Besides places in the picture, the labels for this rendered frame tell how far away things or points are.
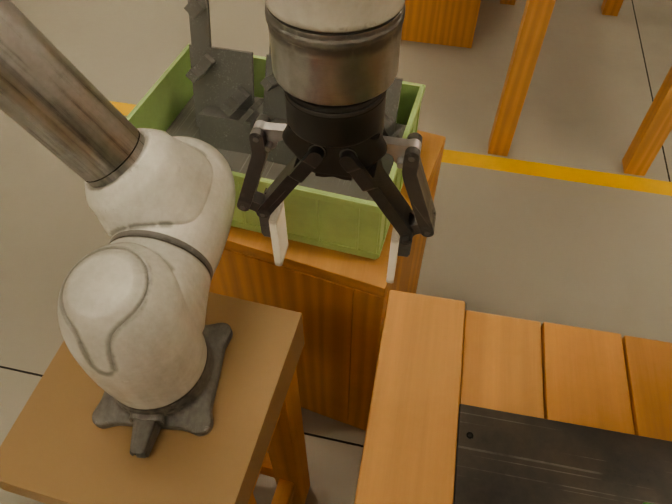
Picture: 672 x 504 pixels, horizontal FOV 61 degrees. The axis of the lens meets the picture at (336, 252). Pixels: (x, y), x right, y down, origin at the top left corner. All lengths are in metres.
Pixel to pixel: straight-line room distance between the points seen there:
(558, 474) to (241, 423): 0.47
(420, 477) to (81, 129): 0.66
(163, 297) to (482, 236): 1.80
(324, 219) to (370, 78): 0.81
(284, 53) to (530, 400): 0.76
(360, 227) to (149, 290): 0.56
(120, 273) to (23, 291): 1.72
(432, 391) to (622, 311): 1.46
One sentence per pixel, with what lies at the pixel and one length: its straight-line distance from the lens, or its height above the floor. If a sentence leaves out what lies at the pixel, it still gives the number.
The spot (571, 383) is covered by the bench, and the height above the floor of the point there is 0.88.
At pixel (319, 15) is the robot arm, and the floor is 1.59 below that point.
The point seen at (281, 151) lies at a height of 0.88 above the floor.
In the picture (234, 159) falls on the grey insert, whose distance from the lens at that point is 1.38.
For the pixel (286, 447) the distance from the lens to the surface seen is 1.35.
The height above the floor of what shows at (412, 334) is 0.90.
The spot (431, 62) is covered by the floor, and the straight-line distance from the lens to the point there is 3.28.
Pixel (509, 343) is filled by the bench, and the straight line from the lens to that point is 1.05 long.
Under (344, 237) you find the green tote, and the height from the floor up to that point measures 0.84.
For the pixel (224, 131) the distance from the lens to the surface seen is 1.38.
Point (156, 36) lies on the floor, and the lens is 3.61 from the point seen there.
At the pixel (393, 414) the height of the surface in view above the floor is 0.90.
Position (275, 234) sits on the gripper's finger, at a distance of 0.54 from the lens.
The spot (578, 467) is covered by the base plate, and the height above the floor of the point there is 0.90.
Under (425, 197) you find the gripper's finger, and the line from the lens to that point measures 0.48.
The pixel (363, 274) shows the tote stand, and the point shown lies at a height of 0.79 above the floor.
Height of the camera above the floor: 1.76
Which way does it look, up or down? 51 degrees down
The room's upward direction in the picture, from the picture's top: straight up
